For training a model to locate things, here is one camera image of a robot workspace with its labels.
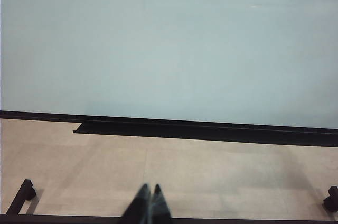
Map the white whiteboard with black frame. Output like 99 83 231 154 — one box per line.
0 0 338 135

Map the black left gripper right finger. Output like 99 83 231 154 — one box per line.
151 183 174 224

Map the black whiteboard pen tray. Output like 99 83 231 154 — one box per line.
72 121 338 147

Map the black metal base frame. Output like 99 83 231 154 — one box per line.
0 179 338 224

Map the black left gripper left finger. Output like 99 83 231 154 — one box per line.
123 183 153 224

